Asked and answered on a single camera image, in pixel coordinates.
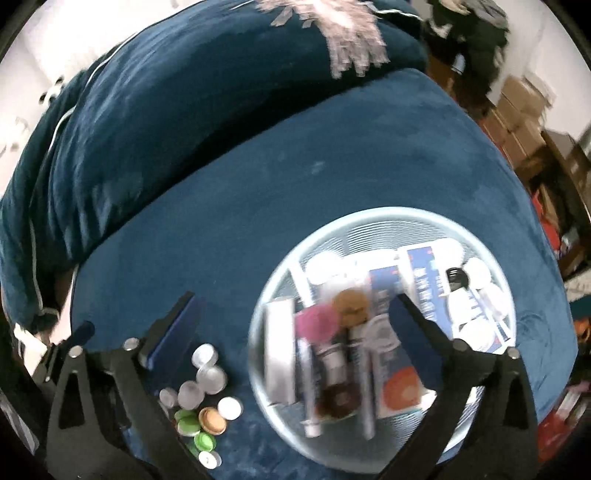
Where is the dark brown bottle cap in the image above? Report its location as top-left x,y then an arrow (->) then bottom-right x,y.
318,383 -> 361,422

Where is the light blue mesh basket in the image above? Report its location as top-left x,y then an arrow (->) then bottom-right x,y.
247,207 -> 518,467

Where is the round white plastic lid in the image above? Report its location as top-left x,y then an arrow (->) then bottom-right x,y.
459,319 -> 494,352
305,253 -> 343,286
431,237 -> 466,269
464,257 -> 492,289

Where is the dark blue velvet quilt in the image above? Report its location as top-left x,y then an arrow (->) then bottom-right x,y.
0,0 -> 430,324

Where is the orange tan bottle cap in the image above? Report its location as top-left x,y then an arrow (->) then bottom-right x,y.
333,290 -> 371,326

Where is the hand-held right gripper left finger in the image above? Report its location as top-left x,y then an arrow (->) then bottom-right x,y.
45,291 -> 207,480

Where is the blue and white carton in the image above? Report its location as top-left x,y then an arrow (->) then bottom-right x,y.
402,244 -> 456,334

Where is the pile of dark clothes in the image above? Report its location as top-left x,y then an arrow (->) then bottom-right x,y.
427,0 -> 509,95

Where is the clear round lid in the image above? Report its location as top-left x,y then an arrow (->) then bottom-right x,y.
364,316 -> 401,352

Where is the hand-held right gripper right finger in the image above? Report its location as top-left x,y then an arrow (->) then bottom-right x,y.
379,294 -> 542,480

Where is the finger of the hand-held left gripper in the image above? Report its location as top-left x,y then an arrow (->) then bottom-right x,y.
44,320 -> 96,370

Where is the pink fringed cloth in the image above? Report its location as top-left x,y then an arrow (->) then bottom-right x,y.
256,0 -> 389,78

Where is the carton with orange print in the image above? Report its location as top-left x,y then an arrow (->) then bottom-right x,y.
374,323 -> 438,419

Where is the dark blue bed sheet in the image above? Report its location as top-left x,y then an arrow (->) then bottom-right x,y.
69,69 -> 580,480

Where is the white tube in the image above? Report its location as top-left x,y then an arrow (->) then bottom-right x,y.
357,342 -> 385,440
298,339 -> 325,439

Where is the cardboard box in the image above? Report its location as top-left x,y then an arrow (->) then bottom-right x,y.
489,117 -> 546,169
496,76 -> 546,134

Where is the cluster of white bottle caps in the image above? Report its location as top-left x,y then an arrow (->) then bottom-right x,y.
158,344 -> 244,470

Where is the grey flat box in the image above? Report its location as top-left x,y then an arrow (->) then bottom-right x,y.
262,298 -> 298,405

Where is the pink bottle cap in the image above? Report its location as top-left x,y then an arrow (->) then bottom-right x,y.
295,305 -> 341,342

